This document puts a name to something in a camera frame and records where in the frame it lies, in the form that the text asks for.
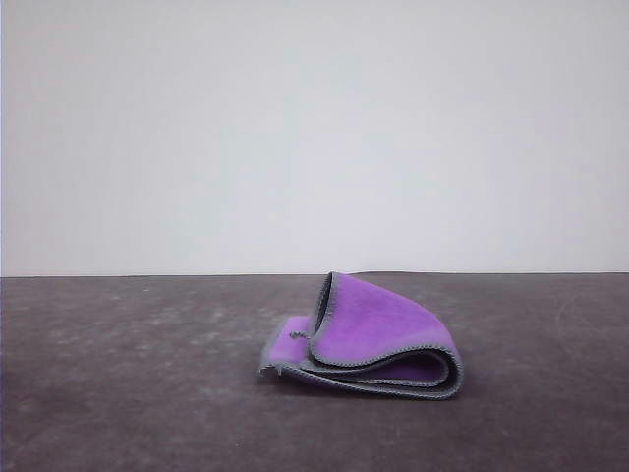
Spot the grey table cloth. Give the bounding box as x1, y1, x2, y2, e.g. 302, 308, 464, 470
0, 269, 629, 472

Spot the purple towel with grey hem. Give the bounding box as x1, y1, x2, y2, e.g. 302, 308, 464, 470
256, 269, 467, 402

